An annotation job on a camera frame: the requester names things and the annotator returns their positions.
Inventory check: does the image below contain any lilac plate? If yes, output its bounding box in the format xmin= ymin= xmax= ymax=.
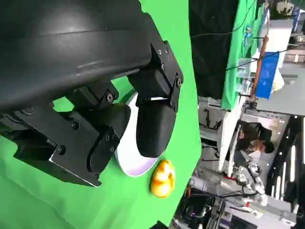
xmin=114 ymin=92 xmax=158 ymax=177

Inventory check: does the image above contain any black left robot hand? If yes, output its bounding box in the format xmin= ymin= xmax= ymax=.
xmin=0 ymin=0 xmax=184 ymax=188

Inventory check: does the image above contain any blue cloth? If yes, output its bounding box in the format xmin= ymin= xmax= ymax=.
xmin=256 ymin=51 xmax=281 ymax=100

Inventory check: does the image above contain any large orange white bread roll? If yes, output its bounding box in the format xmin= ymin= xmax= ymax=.
xmin=150 ymin=159 xmax=177 ymax=198

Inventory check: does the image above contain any silver metal frame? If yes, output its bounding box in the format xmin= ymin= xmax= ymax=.
xmin=218 ymin=97 xmax=246 ymax=177

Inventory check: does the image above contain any thin black hanging cable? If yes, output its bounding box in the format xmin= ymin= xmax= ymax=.
xmin=190 ymin=21 xmax=264 ymax=39

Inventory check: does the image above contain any green hanging backdrop cloth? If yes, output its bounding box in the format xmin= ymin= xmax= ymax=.
xmin=221 ymin=0 xmax=270 ymax=112

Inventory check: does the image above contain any green table cloth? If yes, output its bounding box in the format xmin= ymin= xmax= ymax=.
xmin=0 ymin=0 xmax=203 ymax=229

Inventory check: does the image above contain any black curtain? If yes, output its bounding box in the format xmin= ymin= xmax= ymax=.
xmin=188 ymin=0 xmax=242 ymax=100

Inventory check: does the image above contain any brown wooden pole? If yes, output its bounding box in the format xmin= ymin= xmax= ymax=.
xmin=252 ymin=35 xmax=270 ymax=96

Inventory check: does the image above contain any person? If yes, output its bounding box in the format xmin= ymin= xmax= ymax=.
xmin=238 ymin=121 xmax=275 ymax=161

